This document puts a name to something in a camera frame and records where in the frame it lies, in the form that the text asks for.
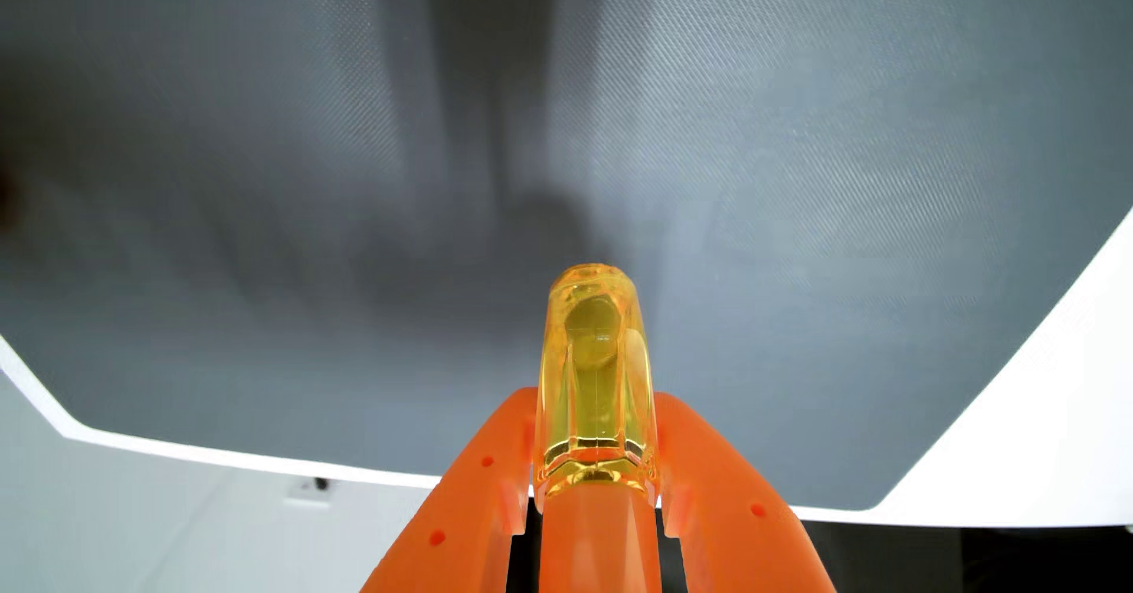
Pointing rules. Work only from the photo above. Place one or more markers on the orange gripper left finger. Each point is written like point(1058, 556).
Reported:
point(460, 513)

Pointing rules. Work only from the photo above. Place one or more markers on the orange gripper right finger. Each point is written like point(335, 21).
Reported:
point(735, 513)

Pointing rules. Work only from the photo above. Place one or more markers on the grey textured mat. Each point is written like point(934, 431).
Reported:
point(797, 221)

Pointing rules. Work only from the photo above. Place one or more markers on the yellow eyedrops bottle orange cap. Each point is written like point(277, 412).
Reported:
point(595, 398)

